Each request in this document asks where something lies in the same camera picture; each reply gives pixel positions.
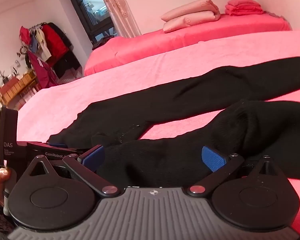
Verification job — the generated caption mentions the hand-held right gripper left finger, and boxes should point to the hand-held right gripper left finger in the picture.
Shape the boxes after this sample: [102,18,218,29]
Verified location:
[22,144,122,198]

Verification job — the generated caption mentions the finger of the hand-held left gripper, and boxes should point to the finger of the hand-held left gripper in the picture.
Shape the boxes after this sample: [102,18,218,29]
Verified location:
[27,141,69,149]

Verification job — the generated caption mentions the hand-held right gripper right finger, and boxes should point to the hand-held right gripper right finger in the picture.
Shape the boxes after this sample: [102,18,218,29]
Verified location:
[186,145,288,198]

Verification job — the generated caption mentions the black pants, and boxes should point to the black pants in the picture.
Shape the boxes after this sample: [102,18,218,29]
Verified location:
[47,56,300,189]

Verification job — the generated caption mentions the wooden shelf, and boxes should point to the wooden shelf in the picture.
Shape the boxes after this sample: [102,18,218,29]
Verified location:
[0,70,42,111]

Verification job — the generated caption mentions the magenta garment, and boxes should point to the magenta garment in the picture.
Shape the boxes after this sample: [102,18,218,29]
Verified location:
[27,51,58,89]

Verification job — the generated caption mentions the pink blanket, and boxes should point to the pink blanket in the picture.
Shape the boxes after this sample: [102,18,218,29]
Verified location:
[16,29,300,233]

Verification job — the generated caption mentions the black coat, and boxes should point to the black coat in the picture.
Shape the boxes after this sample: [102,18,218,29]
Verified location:
[49,22,81,78]

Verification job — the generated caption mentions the cream garment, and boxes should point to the cream garment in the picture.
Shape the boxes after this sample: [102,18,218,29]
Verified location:
[35,29,52,60]

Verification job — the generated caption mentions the red jacket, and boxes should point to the red jacket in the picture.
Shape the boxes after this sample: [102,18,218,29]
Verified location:
[41,24,69,62]

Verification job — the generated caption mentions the clothes rack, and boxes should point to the clothes rack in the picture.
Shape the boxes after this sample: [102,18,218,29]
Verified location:
[17,22,82,89]

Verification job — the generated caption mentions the red bed sheet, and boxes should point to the red bed sheet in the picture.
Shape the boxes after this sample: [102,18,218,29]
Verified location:
[83,14,293,77]

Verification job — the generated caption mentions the dark framed window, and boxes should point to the dark framed window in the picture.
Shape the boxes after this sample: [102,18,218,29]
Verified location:
[62,0,119,44]

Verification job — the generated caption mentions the pink patterned curtain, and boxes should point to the pink patterned curtain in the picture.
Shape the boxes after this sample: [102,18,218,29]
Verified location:
[95,0,142,38]

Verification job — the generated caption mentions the folded red blanket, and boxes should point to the folded red blanket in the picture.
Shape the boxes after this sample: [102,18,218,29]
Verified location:
[224,0,264,17]

